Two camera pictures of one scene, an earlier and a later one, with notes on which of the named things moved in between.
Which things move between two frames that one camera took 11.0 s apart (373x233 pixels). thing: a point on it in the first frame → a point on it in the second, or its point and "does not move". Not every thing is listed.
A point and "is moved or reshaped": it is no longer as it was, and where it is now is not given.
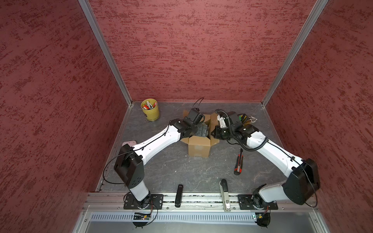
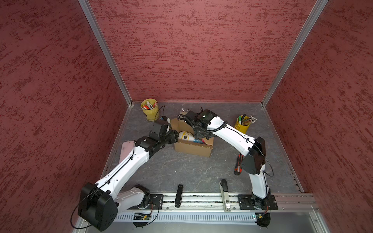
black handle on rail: x=178 y=195 does not move
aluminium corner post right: x=311 y=21 does not move
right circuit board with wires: x=263 y=220 does not move
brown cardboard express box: x=199 y=147 is moved or reshaped
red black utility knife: x=238 y=169 does not move
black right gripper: x=217 y=135 → x=198 y=134
